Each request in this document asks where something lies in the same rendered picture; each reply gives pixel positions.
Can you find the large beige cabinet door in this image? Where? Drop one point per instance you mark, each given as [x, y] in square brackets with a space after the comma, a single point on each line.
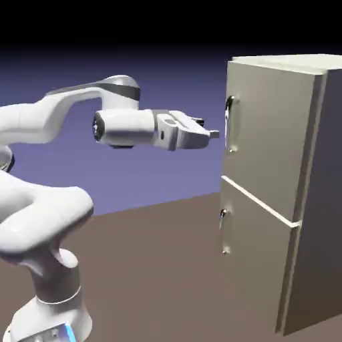
[267, 139]

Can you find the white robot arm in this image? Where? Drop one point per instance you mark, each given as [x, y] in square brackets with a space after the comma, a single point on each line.
[53, 117]

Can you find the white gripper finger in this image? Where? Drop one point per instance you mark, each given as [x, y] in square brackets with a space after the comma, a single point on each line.
[199, 121]
[213, 134]

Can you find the beige painted cabinet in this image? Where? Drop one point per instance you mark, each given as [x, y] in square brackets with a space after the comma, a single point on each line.
[294, 187]

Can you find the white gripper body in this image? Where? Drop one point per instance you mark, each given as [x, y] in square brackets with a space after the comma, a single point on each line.
[191, 132]

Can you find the small beige cabinet door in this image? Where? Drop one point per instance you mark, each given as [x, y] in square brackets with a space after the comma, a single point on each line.
[253, 253]

